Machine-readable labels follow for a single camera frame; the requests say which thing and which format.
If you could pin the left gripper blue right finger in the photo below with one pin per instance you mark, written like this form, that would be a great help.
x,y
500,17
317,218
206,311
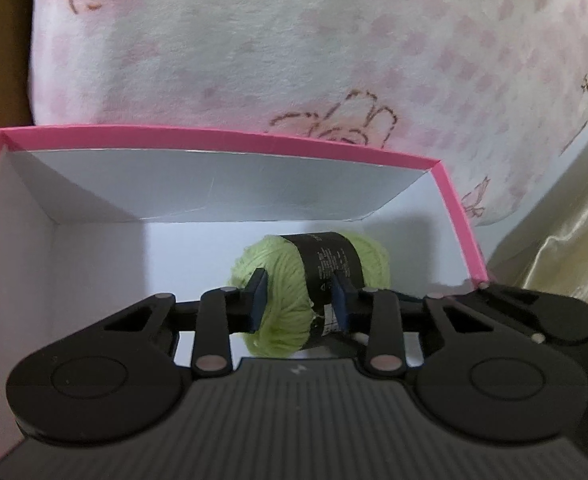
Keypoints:
x,y
350,305

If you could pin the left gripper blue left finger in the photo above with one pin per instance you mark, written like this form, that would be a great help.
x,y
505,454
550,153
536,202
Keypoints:
x,y
246,306

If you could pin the green yarn ball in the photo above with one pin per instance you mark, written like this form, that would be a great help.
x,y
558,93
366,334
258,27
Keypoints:
x,y
300,269

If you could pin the gold satin curtain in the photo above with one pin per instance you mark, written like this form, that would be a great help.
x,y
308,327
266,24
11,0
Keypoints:
x,y
544,246

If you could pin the pink cardboard box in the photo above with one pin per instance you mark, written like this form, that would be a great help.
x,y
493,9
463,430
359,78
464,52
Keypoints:
x,y
94,218

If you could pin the pink checkered pillow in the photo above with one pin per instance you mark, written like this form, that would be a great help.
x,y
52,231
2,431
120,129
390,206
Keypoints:
x,y
495,89

